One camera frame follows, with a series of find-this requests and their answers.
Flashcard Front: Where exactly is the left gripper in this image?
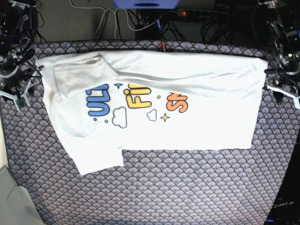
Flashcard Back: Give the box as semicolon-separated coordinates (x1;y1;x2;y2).
264;63;300;96

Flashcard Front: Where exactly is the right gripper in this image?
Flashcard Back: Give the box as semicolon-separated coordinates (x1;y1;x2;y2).
0;53;34;94

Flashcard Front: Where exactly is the white printed T-shirt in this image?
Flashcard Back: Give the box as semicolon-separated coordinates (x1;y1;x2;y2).
36;50;268;175

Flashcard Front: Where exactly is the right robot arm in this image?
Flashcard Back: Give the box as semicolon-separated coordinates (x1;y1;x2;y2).
0;0;38;94

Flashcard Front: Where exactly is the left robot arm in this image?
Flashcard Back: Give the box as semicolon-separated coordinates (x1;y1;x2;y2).
257;0;300;98

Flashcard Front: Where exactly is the black power strip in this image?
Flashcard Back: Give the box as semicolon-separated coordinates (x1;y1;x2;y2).
177;8;229;18

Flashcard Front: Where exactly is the blue box at top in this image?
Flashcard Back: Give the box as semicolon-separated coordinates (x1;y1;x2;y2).
113;0;179;9

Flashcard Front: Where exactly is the patterned purple table cloth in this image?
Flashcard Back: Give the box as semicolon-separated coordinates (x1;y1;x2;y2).
0;39;300;225

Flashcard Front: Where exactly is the red clamp on table edge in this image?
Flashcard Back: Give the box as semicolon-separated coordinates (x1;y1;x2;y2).
159;41;167;52

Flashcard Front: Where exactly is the grey plastic bin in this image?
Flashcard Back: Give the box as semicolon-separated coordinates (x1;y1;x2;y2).
0;166;43;225

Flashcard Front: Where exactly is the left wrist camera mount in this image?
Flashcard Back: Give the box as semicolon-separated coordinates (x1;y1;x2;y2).
267;84;300;110

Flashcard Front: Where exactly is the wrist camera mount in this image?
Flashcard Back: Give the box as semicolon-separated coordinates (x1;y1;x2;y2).
0;69;42;111
267;84;300;110

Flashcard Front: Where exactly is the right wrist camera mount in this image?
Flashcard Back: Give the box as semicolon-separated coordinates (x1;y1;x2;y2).
0;69;42;111

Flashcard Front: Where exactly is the white cable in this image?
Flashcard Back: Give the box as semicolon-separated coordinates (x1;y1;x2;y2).
70;0;157;38

